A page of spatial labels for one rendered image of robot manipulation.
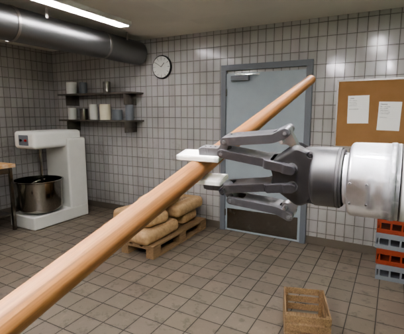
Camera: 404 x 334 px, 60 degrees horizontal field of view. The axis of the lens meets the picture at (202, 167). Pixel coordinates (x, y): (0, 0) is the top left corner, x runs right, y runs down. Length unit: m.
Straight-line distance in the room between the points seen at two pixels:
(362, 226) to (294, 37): 2.28
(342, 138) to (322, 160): 3.75
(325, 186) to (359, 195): 0.04
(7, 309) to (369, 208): 0.36
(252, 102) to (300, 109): 0.59
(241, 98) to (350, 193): 4.09
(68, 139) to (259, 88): 2.81
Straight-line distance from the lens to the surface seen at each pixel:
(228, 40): 4.66
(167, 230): 4.10
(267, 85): 4.37
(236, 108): 4.50
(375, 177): 0.42
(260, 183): 0.48
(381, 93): 4.15
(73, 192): 5.54
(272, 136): 0.45
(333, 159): 0.44
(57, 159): 5.60
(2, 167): 5.15
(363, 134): 4.16
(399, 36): 4.23
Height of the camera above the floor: 1.56
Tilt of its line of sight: 9 degrees down
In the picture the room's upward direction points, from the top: straight up
